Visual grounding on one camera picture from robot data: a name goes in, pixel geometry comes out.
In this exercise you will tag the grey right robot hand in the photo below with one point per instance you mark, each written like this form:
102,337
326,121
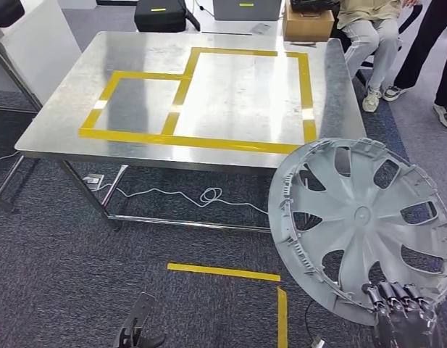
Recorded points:
404,322

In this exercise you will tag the grey plastic wheel hubcap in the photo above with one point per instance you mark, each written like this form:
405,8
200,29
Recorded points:
353,225

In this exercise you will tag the stainless steel workbench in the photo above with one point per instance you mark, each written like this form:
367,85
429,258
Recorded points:
223,96
13,81

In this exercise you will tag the torn yellow floor tape square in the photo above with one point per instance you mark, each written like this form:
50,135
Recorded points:
223,272

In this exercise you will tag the person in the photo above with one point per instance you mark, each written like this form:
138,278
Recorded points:
422,43
371,38

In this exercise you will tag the brown cardboard box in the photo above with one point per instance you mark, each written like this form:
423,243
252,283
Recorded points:
306,26

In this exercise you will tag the yellow tape rectangles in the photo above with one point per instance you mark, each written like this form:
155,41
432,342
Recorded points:
194,140

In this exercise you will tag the black handheld controller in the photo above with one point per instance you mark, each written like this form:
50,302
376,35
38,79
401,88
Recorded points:
310,5

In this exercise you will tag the small grey card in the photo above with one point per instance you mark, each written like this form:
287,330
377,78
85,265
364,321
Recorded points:
260,28

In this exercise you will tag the grey laptop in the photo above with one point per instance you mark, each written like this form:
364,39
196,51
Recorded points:
244,10

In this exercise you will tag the white power plug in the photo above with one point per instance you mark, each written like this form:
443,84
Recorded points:
93,181

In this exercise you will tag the black carrying case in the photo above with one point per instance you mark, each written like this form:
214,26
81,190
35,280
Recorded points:
5,10
161,17

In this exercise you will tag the white partition board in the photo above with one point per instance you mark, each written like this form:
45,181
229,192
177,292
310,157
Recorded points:
41,53

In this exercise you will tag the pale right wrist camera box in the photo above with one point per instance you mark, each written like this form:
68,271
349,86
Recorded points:
318,343

